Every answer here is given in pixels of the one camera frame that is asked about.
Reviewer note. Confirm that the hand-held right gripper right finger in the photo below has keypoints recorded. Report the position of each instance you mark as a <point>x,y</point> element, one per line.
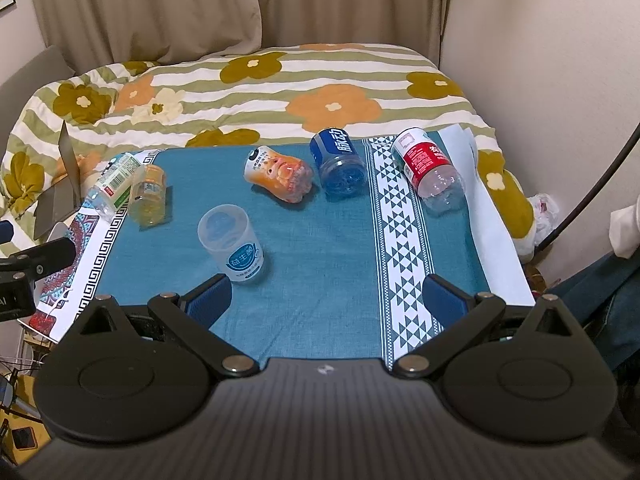
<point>442,302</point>

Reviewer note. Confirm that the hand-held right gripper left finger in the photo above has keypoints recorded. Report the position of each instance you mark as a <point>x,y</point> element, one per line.
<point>210,302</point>

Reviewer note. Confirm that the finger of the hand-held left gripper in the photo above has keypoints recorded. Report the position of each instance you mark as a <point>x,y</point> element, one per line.
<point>45,255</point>

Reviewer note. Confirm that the clear cup with blue label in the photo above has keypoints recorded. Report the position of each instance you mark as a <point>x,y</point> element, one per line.
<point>231,240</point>

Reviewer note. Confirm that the red mandala patterned cloth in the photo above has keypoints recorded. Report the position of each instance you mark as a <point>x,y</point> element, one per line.
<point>75,260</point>

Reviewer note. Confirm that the grey laptop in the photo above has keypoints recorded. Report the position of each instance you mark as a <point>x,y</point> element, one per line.
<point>62,190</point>

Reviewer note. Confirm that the white sheet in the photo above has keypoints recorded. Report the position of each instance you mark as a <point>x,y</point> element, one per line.
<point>500,250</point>

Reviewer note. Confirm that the green label plastic bottle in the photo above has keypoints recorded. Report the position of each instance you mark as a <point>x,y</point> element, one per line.
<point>115,180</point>

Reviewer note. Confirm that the yellow plastic bottle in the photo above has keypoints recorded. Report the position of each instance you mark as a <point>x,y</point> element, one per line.
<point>147,195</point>

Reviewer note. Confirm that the teal patterned tablecloth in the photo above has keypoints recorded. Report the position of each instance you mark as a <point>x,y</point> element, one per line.
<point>325,240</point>

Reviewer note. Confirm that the white plastic bag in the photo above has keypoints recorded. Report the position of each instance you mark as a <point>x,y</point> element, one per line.
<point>545,210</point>

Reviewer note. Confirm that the red label plastic bottle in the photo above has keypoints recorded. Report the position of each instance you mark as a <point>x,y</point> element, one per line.
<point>425,165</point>

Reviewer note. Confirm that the orange label plastic bottle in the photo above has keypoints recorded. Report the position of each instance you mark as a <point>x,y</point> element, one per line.
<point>280,172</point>

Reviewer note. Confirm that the blue jeans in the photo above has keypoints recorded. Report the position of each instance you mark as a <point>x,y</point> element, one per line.
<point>600,300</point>

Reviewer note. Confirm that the blue label plastic bottle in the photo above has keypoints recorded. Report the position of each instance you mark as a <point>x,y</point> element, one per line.
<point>337,162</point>

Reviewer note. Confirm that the grey headboard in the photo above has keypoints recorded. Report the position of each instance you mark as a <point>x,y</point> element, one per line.
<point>30,80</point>

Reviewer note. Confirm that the white cloth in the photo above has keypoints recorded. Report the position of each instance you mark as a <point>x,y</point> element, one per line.
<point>625,232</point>

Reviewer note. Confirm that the floral striped duvet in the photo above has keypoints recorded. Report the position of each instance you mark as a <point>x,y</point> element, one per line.
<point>300,95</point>

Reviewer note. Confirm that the beige curtain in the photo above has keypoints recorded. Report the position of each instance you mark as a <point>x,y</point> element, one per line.
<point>350,0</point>

